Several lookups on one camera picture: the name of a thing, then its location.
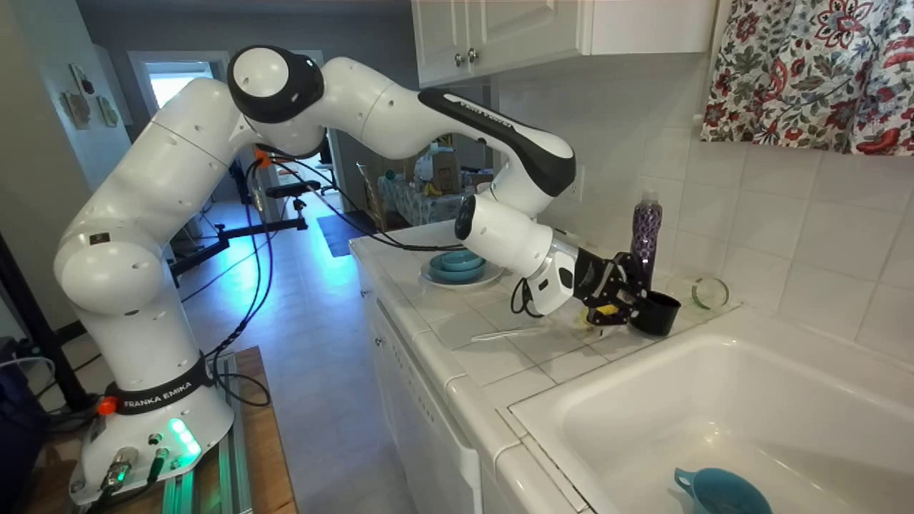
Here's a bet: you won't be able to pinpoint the black measuring cup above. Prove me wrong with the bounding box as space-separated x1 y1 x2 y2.
627 290 680 337

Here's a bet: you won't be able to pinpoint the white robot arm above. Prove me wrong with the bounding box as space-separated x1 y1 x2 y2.
53 45 657 507

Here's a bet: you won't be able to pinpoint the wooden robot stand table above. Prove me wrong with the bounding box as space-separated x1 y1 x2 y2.
14 349 296 514

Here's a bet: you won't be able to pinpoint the blue stacked bowls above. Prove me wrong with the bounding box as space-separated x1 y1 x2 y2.
428 250 484 285

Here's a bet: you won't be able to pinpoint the floral window curtain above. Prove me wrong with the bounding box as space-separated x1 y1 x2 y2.
700 0 914 156

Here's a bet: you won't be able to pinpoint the white upper cabinets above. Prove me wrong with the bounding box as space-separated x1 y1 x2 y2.
410 0 718 85

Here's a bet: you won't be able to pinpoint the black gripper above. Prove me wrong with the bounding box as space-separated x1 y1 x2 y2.
574 250 647 322

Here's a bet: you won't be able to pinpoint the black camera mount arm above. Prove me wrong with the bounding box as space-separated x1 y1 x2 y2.
169 180 319 280

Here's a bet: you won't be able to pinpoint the yellow sponge in bag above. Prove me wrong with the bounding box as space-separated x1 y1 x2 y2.
574 303 626 327

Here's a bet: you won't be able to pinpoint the white kitchen sink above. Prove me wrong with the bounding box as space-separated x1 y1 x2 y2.
514 333 914 514

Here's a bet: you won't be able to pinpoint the teal measuring cup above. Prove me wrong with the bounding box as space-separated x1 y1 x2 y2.
674 469 774 514

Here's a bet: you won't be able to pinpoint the white plate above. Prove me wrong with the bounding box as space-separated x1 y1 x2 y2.
420 260 503 290

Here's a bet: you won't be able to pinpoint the clear glass jar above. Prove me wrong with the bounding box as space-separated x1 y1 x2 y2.
691 273 728 312

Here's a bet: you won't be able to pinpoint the purple dish soap bottle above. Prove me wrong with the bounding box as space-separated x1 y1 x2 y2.
630 193 663 289

